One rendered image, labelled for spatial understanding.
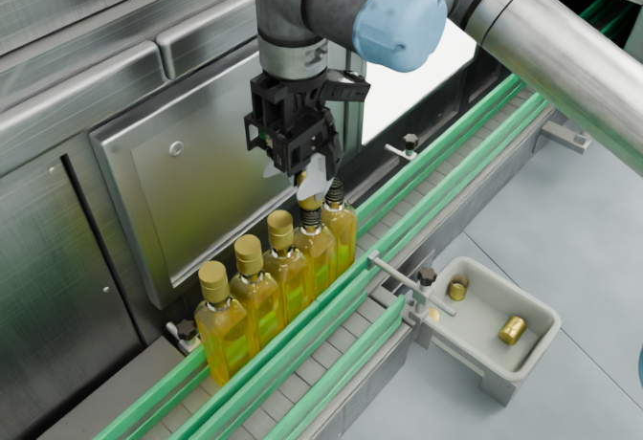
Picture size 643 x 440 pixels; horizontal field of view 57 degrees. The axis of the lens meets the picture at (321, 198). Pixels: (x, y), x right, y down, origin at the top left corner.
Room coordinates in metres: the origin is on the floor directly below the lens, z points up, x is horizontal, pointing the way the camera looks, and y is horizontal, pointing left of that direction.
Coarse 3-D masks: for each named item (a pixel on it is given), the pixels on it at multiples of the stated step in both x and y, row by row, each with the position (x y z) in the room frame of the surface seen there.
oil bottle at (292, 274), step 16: (272, 256) 0.52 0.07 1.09; (304, 256) 0.52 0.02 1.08; (272, 272) 0.50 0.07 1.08; (288, 272) 0.50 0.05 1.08; (304, 272) 0.52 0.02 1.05; (288, 288) 0.49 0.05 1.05; (304, 288) 0.52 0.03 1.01; (288, 304) 0.49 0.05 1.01; (304, 304) 0.52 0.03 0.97; (288, 320) 0.49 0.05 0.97
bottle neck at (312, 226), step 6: (300, 210) 0.56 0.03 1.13; (306, 210) 0.56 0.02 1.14; (312, 210) 0.58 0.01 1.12; (318, 210) 0.56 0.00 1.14; (300, 216) 0.56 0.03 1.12; (306, 216) 0.55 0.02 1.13; (312, 216) 0.55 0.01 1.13; (318, 216) 0.56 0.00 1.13; (306, 222) 0.55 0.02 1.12; (312, 222) 0.55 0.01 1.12; (318, 222) 0.56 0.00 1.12; (300, 228) 0.57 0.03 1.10; (306, 228) 0.55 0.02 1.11; (312, 228) 0.55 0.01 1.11; (318, 228) 0.56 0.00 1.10; (306, 234) 0.55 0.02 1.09; (312, 234) 0.55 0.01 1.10
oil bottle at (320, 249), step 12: (324, 228) 0.57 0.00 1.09; (300, 240) 0.55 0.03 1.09; (312, 240) 0.55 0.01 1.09; (324, 240) 0.55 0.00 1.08; (312, 252) 0.53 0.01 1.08; (324, 252) 0.55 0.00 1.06; (312, 264) 0.53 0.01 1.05; (324, 264) 0.55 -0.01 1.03; (312, 276) 0.53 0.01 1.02; (324, 276) 0.55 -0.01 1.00; (312, 288) 0.53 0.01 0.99; (324, 288) 0.55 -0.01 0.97; (312, 300) 0.53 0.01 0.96
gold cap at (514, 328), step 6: (510, 318) 0.60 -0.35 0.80; (516, 318) 0.59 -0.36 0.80; (510, 324) 0.58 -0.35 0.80; (516, 324) 0.58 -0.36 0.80; (522, 324) 0.58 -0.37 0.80; (504, 330) 0.57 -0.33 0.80; (510, 330) 0.57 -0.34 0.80; (516, 330) 0.57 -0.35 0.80; (522, 330) 0.57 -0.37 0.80; (504, 336) 0.56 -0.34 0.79; (510, 336) 0.56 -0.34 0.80; (516, 336) 0.56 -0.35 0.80; (504, 342) 0.56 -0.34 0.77; (510, 342) 0.55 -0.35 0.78
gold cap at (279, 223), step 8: (272, 216) 0.53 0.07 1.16; (280, 216) 0.53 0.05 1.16; (288, 216) 0.53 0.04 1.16; (272, 224) 0.52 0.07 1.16; (280, 224) 0.52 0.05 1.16; (288, 224) 0.52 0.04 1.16; (272, 232) 0.51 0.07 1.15; (280, 232) 0.51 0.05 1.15; (288, 232) 0.51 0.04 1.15; (272, 240) 0.51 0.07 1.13; (280, 240) 0.51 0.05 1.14; (288, 240) 0.51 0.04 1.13; (280, 248) 0.51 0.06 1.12
